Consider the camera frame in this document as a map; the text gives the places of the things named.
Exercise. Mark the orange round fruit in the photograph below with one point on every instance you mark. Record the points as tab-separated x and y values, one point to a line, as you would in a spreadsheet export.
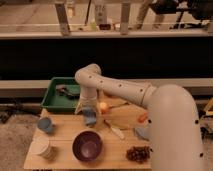
104	107

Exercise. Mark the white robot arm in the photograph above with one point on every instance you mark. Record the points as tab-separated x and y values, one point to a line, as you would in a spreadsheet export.
173	120

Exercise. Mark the dark object in tray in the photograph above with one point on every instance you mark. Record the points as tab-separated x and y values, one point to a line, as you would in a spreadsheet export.
62	90

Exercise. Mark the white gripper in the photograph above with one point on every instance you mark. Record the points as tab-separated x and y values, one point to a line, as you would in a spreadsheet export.
88	98

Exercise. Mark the person in background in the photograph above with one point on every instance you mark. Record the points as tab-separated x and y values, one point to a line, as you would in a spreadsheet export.
143	13

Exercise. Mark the blue cup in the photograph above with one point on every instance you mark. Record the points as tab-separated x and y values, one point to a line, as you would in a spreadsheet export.
45	124

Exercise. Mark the white ribbed cup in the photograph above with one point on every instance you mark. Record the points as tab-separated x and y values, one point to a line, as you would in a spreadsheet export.
41	146

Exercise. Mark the purple bowl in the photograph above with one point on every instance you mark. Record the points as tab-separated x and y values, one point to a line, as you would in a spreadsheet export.
87	146

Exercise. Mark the blue crumpled cloth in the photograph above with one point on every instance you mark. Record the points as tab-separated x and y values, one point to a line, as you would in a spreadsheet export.
142	132

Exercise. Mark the orange carrot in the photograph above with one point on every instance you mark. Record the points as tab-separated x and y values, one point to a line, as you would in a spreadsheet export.
142	118

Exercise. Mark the blue sponge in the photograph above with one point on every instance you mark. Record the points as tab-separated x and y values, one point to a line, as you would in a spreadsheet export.
89	116

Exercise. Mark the green plastic tray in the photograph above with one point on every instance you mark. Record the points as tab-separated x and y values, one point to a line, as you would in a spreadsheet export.
56	103

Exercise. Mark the yellow banana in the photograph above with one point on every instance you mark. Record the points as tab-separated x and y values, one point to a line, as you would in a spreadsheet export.
115	130

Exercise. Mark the bunch of dark grapes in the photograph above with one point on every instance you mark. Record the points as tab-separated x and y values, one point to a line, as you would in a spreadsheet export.
138	154

